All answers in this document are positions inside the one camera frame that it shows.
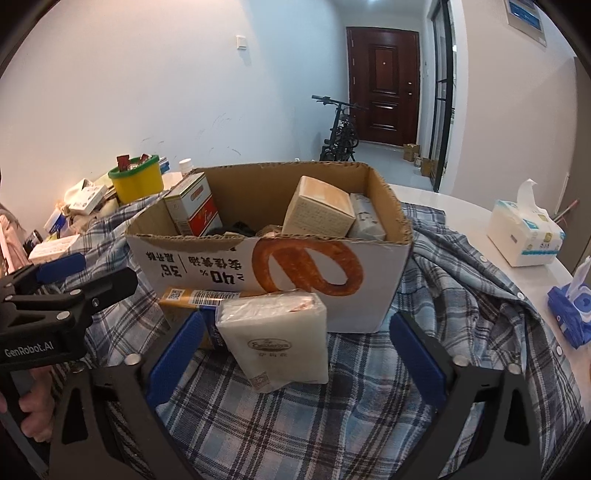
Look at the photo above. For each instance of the white napkin pack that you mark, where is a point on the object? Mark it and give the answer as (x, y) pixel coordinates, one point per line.
(272, 337)

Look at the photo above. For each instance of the white soft tissue pack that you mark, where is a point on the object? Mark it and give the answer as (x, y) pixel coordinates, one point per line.
(521, 235)

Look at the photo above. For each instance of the red and white carton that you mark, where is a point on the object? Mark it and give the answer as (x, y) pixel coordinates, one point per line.
(194, 207)

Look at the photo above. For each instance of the white box with blue label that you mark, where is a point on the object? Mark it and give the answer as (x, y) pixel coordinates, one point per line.
(87, 196)

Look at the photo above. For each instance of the black bicycle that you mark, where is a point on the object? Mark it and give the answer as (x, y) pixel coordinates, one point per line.
(341, 136)

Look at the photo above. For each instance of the person's left hand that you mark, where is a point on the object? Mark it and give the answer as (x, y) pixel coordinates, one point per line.
(39, 401)

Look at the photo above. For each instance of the grey wall panel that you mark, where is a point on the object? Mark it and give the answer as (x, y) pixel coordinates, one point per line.
(526, 18)

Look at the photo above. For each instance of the black plush toy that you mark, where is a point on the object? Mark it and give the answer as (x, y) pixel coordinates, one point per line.
(240, 228)

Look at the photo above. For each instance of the white pill bottle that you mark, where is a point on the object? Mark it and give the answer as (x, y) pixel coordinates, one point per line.
(186, 167)

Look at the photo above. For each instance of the white wall switch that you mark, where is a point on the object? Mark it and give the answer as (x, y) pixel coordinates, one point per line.
(241, 41)

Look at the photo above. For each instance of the white jar with blue label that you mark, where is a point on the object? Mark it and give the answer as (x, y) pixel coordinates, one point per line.
(56, 221)

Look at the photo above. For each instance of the black framed glass door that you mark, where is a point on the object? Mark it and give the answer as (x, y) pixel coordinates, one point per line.
(441, 101)

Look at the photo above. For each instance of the yellow and blue carton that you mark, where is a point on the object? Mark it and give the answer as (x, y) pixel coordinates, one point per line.
(184, 304)

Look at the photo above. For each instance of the tablet in pink case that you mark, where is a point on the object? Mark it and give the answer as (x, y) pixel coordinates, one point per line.
(10, 240)

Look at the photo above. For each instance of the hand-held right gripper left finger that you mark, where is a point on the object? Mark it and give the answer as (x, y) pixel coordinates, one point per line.
(178, 355)

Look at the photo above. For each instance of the printed cardboard box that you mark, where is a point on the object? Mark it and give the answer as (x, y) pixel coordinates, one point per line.
(194, 265)

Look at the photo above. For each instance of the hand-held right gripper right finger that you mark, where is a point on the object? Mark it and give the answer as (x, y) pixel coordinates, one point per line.
(415, 360)

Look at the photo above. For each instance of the small cardboard box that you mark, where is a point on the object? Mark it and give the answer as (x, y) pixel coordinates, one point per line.
(429, 167)
(411, 152)

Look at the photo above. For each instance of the yellow container with green rim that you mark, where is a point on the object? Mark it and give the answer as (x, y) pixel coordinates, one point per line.
(138, 184)

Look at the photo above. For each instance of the red-tipped stick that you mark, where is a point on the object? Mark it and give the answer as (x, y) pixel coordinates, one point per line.
(565, 210)

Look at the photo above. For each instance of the blue wet wipes pack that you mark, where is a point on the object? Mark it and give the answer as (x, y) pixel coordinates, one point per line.
(570, 309)

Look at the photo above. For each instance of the beige square box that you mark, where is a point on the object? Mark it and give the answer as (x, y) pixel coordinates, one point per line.
(318, 207)

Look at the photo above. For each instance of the beige refrigerator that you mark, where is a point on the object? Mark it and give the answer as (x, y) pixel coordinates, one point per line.
(582, 161)

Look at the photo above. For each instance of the brown entrance door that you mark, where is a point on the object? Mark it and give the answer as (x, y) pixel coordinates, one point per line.
(383, 87)

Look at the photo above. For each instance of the blue plaid shirt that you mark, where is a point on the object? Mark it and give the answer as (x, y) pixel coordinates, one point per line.
(461, 295)

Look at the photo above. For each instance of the long white medicine box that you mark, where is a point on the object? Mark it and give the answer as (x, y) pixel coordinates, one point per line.
(53, 249)

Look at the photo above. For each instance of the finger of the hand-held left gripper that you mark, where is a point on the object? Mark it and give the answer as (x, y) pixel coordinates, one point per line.
(60, 269)
(101, 290)

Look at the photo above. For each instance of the small black object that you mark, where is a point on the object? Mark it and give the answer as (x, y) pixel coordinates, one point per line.
(33, 240)

